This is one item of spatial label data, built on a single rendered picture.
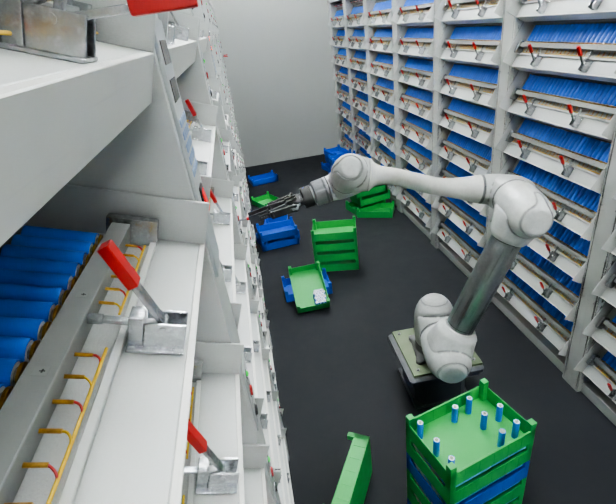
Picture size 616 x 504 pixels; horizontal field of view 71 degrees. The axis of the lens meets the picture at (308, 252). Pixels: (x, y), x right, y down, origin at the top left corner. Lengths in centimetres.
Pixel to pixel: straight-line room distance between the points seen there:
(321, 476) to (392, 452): 30
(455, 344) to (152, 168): 135
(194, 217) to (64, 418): 26
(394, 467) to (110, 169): 161
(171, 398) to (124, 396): 3
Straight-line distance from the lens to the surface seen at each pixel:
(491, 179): 160
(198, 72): 116
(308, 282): 273
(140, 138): 47
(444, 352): 166
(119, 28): 46
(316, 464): 190
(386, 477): 185
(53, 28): 28
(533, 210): 142
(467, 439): 146
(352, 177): 129
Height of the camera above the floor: 154
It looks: 28 degrees down
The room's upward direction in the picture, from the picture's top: 8 degrees counter-clockwise
